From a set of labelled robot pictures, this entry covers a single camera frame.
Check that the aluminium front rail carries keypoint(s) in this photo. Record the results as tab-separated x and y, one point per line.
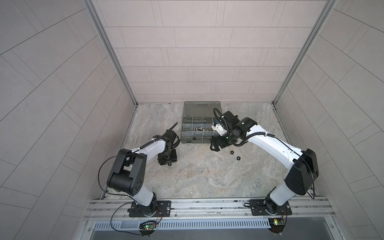
211	208

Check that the right circuit board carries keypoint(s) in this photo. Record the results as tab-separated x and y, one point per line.
277	225

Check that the white vent grille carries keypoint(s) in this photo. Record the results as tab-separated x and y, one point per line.
186	224

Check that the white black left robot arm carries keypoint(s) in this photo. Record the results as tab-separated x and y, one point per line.
128	171

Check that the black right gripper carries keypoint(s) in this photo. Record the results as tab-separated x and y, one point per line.
221	144

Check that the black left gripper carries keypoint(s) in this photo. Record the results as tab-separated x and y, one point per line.
174	157

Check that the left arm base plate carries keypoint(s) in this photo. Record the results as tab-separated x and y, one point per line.
158	209

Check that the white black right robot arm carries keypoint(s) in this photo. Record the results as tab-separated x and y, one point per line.
302	165

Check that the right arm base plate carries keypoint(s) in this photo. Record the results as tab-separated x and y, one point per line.
259	208

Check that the left green circuit board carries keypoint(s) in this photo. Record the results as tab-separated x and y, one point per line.
148	226

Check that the grey compartment organizer box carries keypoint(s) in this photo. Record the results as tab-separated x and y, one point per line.
198	115

